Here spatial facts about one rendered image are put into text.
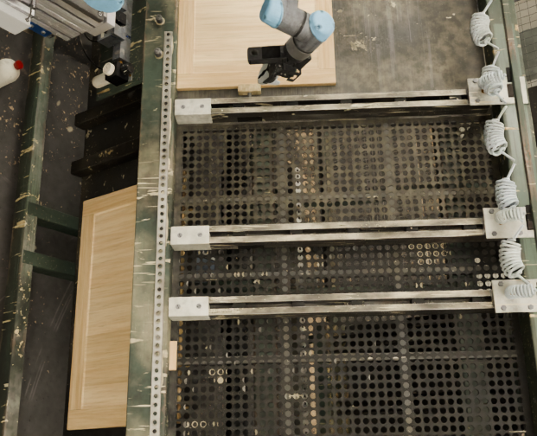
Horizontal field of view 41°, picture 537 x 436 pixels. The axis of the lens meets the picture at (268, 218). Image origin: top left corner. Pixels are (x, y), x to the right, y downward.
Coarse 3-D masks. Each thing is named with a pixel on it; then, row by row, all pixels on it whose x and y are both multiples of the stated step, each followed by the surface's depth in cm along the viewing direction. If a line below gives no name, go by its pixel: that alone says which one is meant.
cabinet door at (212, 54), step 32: (192, 0) 266; (224, 0) 266; (256, 0) 265; (320, 0) 263; (192, 32) 261; (224, 32) 261; (256, 32) 260; (192, 64) 257; (224, 64) 257; (256, 64) 256; (320, 64) 255
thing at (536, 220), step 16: (480, 16) 236; (480, 32) 234; (512, 32) 228; (496, 48) 232; (512, 48) 226; (512, 64) 224; (512, 80) 224; (496, 128) 223; (496, 144) 221; (528, 144) 215; (512, 160) 219; (528, 160) 213; (528, 176) 212; (496, 192) 217; (512, 192) 215; (528, 192) 211; (512, 240) 212; (512, 256) 209
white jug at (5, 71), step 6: (0, 60) 288; (6, 60) 287; (12, 60) 290; (0, 66) 286; (6, 66) 286; (12, 66) 286; (18, 66) 285; (0, 72) 286; (6, 72) 286; (12, 72) 287; (18, 72) 289; (0, 78) 288; (6, 78) 288; (12, 78) 289; (0, 84) 291; (6, 84) 293
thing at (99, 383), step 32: (128, 192) 278; (96, 224) 284; (128, 224) 273; (96, 256) 279; (128, 256) 269; (96, 288) 274; (128, 288) 264; (96, 320) 270; (128, 320) 260; (96, 352) 265; (128, 352) 256; (96, 384) 261; (96, 416) 256
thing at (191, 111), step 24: (288, 96) 245; (312, 96) 245; (336, 96) 244; (360, 96) 244; (384, 96) 243; (408, 96) 243; (432, 96) 243; (456, 96) 243; (480, 96) 238; (504, 96) 237; (192, 120) 249; (216, 120) 249; (240, 120) 249; (264, 120) 250
